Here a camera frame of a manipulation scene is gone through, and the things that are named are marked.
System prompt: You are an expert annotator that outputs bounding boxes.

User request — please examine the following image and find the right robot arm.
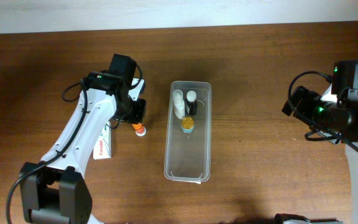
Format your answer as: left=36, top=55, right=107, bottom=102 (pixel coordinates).
left=282, top=60, right=358, bottom=223

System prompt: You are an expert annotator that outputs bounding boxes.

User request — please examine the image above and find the white plastic bottle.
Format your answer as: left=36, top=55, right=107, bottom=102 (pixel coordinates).
left=173, top=90, right=185, bottom=119

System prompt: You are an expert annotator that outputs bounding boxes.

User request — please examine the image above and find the small gold lid jar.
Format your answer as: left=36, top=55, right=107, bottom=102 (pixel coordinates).
left=181, top=116, right=195, bottom=133

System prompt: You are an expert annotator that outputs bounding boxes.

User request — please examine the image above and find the black bottle white cap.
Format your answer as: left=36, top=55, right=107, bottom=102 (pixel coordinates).
left=185, top=90, right=198, bottom=116

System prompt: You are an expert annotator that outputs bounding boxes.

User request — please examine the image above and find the orange tablet tube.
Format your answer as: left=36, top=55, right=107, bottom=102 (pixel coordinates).
left=132, top=123, right=147, bottom=136

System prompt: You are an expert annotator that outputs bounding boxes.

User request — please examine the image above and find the clear plastic container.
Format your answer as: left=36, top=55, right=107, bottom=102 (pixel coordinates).
left=164, top=81, right=212, bottom=184

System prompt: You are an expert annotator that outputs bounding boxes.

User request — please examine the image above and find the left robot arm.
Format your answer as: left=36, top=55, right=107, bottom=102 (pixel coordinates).
left=11, top=54, right=146, bottom=224

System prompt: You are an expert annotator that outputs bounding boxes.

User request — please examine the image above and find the white Panadol box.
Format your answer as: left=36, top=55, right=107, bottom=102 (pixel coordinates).
left=93, top=122, right=112, bottom=160

